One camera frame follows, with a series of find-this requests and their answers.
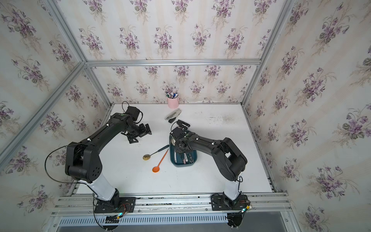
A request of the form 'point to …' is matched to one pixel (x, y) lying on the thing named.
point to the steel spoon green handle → (190, 158)
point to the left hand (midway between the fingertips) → (148, 136)
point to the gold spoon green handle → (147, 156)
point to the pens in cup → (171, 95)
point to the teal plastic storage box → (179, 156)
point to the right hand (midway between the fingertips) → (182, 149)
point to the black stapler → (183, 124)
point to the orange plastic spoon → (156, 168)
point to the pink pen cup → (173, 103)
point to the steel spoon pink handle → (185, 159)
